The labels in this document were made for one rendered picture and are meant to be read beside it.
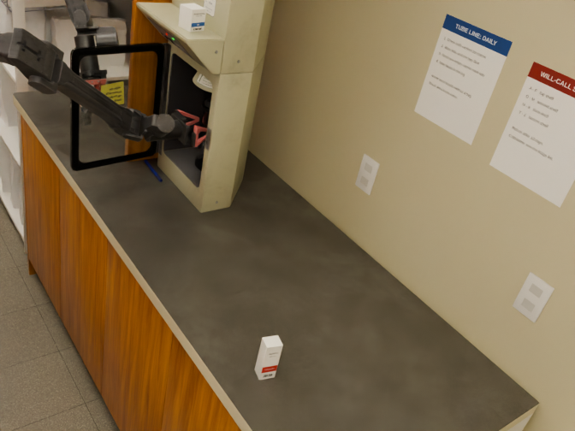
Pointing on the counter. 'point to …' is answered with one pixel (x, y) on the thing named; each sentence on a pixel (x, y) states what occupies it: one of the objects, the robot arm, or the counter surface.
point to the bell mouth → (202, 82)
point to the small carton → (192, 17)
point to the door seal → (78, 103)
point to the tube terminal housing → (227, 100)
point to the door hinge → (164, 88)
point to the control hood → (169, 14)
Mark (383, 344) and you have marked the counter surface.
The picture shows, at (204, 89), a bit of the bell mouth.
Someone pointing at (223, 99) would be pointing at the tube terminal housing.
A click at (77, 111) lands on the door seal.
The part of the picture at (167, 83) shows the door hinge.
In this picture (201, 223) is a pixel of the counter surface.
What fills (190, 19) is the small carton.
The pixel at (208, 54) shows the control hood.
